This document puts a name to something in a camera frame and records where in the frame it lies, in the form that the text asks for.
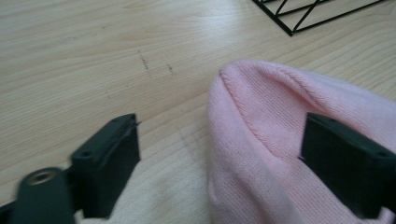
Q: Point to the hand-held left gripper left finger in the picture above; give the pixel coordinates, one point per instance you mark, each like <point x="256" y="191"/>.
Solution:
<point x="102" y="165"/>

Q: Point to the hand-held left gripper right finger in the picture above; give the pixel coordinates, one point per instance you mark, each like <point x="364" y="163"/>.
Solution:
<point x="345" y="165"/>

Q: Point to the pink knitted garment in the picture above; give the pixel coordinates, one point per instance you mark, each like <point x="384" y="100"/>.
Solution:
<point x="258" y="140"/>

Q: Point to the cream knitted cloth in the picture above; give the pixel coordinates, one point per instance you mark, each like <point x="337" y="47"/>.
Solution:
<point x="168" y="196"/>

